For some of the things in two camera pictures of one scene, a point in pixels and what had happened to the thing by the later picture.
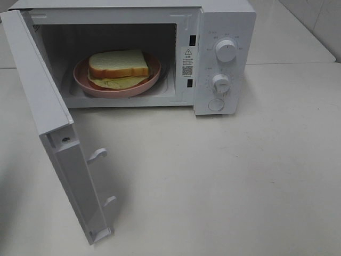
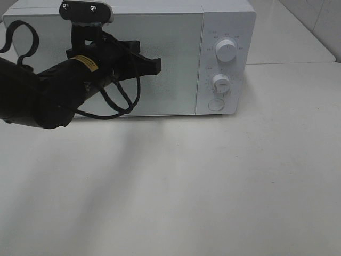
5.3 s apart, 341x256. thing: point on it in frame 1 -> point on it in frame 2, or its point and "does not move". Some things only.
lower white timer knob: (221, 84) does not move
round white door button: (216, 104) does not move
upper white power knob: (226, 50) does not move
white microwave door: (56, 126) -> (175, 38)
